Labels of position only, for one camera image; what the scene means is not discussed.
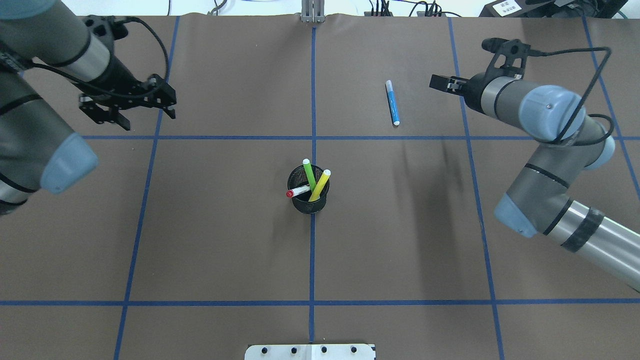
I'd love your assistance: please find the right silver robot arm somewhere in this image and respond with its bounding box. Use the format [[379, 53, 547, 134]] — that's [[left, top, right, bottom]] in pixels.
[[429, 73, 639, 291]]

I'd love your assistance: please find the blue marker pen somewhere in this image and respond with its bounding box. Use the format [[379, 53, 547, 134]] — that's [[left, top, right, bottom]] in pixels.
[[385, 79, 401, 126]]

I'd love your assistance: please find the black mesh pen cup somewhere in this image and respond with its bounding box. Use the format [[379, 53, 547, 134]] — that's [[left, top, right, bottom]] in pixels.
[[286, 164, 330, 215]]

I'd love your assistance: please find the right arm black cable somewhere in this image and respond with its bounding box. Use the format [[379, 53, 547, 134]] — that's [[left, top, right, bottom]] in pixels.
[[525, 46, 617, 146]]

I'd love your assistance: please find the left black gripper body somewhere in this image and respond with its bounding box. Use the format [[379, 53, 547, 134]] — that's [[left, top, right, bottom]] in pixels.
[[78, 55, 155, 113]]

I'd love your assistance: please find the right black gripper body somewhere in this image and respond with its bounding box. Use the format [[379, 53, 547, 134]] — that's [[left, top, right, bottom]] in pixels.
[[448, 74, 486, 106]]

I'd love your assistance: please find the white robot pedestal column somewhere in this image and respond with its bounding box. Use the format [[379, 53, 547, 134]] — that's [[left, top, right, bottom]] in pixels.
[[244, 343, 377, 360]]

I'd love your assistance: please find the red capped white marker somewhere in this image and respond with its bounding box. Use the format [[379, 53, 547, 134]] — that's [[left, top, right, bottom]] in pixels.
[[285, 184, 312, 198]]

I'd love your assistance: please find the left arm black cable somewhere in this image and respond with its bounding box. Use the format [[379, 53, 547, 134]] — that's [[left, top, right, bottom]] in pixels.
[[30, 17, 171, 99]]

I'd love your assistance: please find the yellow highlighter pen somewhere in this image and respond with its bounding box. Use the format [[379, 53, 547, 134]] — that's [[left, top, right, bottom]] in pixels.
[[308, 169, 331, 202]]

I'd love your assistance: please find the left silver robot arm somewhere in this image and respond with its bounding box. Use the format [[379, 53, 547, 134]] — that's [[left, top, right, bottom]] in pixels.
[[0, 0, 178, 215]]

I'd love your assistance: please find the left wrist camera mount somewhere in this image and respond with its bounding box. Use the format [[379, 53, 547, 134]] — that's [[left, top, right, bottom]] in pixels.
[[81, 14, 130, 42]]

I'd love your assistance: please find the aluminium frame post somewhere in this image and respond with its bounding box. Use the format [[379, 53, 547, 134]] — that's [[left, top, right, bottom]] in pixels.
[[300, 0, 326, 24]]

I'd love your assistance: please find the green highlighter pen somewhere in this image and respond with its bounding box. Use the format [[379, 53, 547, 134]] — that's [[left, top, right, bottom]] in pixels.
[[302, 158, 317, 192]]

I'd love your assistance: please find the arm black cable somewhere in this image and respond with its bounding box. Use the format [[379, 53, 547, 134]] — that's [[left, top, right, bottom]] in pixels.
[[30, 17, 171, 99], [525, 46, 617, 146]]

